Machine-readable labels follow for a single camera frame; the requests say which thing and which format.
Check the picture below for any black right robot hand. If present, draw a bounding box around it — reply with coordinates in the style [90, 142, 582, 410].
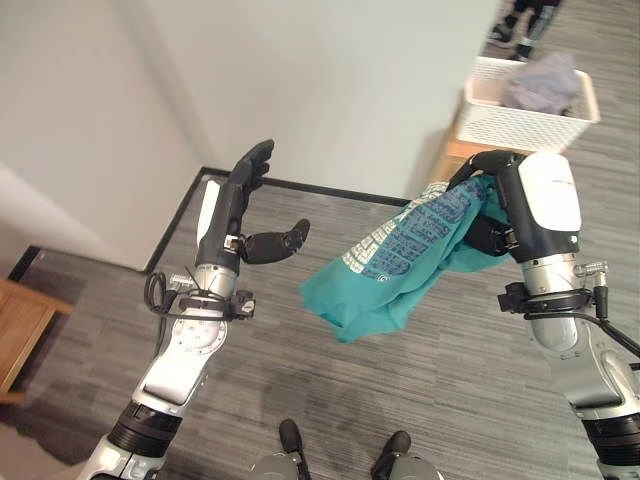
[448, 149, 582, 265]

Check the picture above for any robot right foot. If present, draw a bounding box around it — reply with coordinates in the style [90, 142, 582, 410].
[370, 430, 413, 480]

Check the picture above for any teal printed t-shirt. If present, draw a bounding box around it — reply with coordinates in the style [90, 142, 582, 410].
[298, 171, 512, 344]

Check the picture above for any white perforated laundry basket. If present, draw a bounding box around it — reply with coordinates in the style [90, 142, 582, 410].
[456, 55, 601, 156]

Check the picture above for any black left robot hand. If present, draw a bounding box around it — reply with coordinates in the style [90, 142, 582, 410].
[194, 139, 312, 268]

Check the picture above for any wooden furniture piece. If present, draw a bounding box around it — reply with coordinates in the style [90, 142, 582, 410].
[0, 277, 75, 406]

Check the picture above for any grey clothes pile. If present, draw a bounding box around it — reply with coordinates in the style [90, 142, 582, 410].
[502, 51, 583, 119]

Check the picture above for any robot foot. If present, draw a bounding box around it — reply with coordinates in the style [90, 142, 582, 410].
[370, 430, 413, 480]
[278, 418, 311, 480]

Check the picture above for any light wooden stool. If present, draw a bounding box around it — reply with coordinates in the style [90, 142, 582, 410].
[433, 127, 501, 185]

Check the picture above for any black baseboard strip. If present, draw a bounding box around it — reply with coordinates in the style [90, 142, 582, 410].
[6, 166, 414, 284]

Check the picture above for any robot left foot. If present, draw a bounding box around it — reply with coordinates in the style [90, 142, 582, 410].
[278, 418, 311, 480]

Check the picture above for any person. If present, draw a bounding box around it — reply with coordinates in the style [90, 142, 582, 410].
[487, 0, 562, 63]

